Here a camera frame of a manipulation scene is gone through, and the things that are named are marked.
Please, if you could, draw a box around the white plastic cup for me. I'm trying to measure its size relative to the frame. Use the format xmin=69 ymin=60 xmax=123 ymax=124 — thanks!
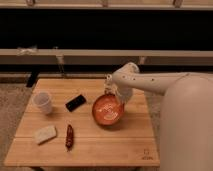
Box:
xmin=32 ymin=91 xmax=53 ymax=115

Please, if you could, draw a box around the wooden table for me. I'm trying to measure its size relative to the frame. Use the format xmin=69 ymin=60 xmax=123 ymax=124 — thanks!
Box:
xmin=4 ymin=79 xmax=159 ymax=167

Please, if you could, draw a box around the grey horizontal rail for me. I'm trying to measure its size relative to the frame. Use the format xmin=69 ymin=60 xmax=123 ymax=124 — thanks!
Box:
xmin=0 ymin=48 xmax=213 ymax=65

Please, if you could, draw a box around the dried red chili pepper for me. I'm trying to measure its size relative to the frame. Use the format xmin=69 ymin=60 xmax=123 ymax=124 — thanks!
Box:
xmin=65 ymin=124 xmax=74 ymax=151

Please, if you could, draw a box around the black rectangular block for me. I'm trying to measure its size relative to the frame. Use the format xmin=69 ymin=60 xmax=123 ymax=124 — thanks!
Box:
xmin=65 ymin=95 xmax=86 ymax=112

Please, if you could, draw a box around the orange ceramic bowl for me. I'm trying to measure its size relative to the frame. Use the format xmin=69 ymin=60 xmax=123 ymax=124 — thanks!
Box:
xmin=92 ymin=94 xmax=124 ymax=126

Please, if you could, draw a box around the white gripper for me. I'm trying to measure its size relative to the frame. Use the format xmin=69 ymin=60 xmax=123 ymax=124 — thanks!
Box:
xmin=104 ymin=74 xmax=119 ymax=97

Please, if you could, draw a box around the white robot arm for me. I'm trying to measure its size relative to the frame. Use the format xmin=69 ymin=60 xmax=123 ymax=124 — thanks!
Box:
xmin=106 ymin=62 xmax=213 ymax=171

